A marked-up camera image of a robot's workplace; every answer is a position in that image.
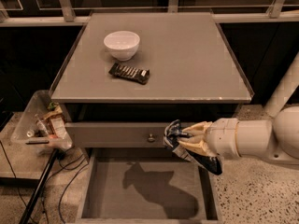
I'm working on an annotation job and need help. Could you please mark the open grey middle drawer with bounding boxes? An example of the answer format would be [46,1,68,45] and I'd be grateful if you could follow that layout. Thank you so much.
[76,148,223,224]

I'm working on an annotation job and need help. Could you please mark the black floor cable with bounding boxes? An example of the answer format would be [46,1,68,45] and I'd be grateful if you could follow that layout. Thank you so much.
[0,138,90,224]

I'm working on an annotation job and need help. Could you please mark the white ceramic bowl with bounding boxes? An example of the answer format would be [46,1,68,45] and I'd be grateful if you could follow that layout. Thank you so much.
[104,31,140,61]

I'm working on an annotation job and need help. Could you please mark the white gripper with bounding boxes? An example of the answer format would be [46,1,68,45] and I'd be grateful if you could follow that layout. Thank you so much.
[178,119,239,159]

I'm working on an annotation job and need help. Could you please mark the white metal railing frame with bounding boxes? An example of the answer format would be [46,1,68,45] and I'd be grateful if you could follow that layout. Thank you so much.
[0,0,299,27]

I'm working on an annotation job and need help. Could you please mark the blue kettle chip bag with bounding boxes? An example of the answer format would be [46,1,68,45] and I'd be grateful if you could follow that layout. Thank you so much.
[164,119,222,175]

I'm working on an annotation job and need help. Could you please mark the closed grey top drawer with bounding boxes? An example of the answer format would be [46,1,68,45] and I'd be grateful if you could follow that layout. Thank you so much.
[65,122,168,148]

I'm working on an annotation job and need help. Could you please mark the grey drawer cabinet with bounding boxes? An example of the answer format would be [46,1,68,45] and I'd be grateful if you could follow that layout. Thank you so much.
[50,12,255,224]

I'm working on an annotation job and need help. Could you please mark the snack packages in bin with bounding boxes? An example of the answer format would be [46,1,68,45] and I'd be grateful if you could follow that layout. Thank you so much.
[26,102,67,139]

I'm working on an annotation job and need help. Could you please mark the round metal drawer knob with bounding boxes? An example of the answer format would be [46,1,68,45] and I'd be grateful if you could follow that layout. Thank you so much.
[148,133,156,143]

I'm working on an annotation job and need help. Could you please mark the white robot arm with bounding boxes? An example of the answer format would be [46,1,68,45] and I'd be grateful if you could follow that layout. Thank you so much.
[178,54,299,166]

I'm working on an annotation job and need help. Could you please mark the dark striped snack bar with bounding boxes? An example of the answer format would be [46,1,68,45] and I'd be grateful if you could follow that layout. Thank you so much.
[108,63,150,85]

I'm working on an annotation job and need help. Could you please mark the black tripod leg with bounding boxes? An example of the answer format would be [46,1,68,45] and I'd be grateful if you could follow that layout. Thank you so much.
[19,149,59,224]

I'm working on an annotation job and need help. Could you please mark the clear plastic storage bin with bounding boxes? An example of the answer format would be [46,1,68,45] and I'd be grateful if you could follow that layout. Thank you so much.
[11,90,73,155]

